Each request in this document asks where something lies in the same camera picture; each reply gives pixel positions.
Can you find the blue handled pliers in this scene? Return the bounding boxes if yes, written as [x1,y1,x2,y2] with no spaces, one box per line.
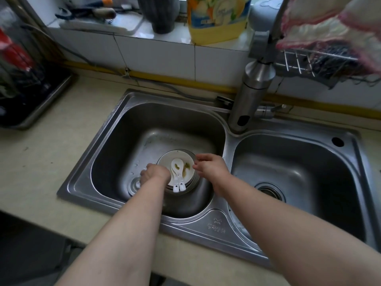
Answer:
[55,1,103,19]

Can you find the red item in rack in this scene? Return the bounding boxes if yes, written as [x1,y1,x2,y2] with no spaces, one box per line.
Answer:
[0,27,34,72]

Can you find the person's right hand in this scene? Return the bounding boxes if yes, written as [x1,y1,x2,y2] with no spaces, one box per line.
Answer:
[192,154,232,190]

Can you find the stainless steel double sink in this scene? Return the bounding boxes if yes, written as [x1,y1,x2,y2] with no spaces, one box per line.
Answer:
[57,88,381,269]

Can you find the stainless steel faucet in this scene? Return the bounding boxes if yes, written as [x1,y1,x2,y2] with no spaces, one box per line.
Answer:
[228,0,291,135]

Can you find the yellow dish soap bottle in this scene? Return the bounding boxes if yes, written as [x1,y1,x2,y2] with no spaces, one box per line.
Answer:
[187,0,252,45]

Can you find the sink drain stopper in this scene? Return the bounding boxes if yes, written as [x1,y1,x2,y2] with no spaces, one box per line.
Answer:
[130,176,147,194]

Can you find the person's left hand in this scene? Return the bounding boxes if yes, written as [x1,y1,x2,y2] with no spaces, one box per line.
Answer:
[140,163,172,188]

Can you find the person's right forearm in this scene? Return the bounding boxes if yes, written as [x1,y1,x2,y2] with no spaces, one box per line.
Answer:
[208,175,381,286]

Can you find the person's left forearm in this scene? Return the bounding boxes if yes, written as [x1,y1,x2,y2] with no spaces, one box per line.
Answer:
[55,181,168,286]

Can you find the pink and white cloth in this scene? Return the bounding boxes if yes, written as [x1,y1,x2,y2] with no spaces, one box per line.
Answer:
[275,0,381,75]

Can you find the dark scouring pad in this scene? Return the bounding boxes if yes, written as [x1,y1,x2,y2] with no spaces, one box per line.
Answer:
[308,48,359,82]

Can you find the black dish drying rack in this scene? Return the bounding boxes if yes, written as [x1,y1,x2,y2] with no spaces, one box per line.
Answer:
[0,4,74,130]

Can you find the sink drain strainer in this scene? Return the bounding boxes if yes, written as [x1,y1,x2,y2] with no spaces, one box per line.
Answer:
[254,183,287,203]

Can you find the dark grey ribbed cup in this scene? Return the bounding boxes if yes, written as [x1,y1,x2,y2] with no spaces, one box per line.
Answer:
[136,0,181,35]

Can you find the wire faucet basket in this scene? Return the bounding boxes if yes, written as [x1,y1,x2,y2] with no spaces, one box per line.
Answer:
[274,47,362,88]

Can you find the pale blue plastic container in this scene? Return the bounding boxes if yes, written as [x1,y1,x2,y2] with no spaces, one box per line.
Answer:
[248,0,287,31]

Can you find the white bowl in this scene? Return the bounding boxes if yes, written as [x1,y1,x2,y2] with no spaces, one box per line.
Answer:
[156,149,199,195]

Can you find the white plastic tray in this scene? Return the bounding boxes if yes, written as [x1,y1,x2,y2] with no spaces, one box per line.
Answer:
[58,9,145,36]

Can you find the brown handled tool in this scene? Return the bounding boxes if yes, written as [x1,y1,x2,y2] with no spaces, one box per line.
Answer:
[91,8,117,20]

